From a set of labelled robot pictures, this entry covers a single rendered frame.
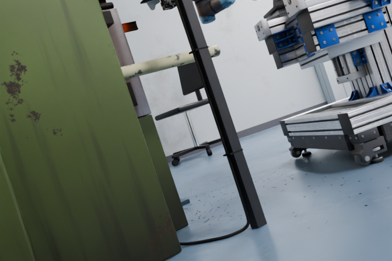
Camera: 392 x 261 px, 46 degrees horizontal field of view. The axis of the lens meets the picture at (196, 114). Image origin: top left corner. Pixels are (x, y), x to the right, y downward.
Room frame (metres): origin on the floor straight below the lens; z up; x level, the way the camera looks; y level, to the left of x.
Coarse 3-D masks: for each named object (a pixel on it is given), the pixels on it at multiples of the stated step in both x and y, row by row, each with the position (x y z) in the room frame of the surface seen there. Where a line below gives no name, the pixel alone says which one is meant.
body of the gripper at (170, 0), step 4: (160, 0) 2.17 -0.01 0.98; (168, 0) 2.13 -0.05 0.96; (172, 0) 2.13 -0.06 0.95; (160, 4) 2.18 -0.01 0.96; (164, 4) 2.17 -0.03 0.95; (168, 4) 2.15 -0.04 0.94; (172, 4) 2.13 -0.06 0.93; (164, 8) 2.16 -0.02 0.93; (168, 8) 2.18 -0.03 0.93; (172, 8) 2.20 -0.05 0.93
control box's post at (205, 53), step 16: (192, 16) 1.48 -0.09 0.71; (192, 32) 1.47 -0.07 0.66; (208, 64) 1.48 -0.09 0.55; (208, 80) 1.47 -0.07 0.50; (224, 96) 1.49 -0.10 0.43; (224, 112) 1.48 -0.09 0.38; (224, 128) 1.47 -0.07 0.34; (240, 144) 1.49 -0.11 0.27; (240, 160) 1.48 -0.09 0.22; (240, 176) 1.47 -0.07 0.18; (256, 192) 1.49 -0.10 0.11; (256, 208) 1.48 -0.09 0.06; (256, 224) 1.47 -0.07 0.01
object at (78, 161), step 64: (0, 0) 1.33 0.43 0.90; (64, 0) 1.43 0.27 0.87; (0, 64) 1.30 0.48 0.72; (64, 64) 1.39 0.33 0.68; (0, 128) 1.27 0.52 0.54; (64, 128) 1.36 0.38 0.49; (128, 128) 1.47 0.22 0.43; (64, 192) 1.33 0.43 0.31; (128, 192) 1.43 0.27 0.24; (64, 256) 1.30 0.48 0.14; (128, 256) 1.39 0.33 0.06
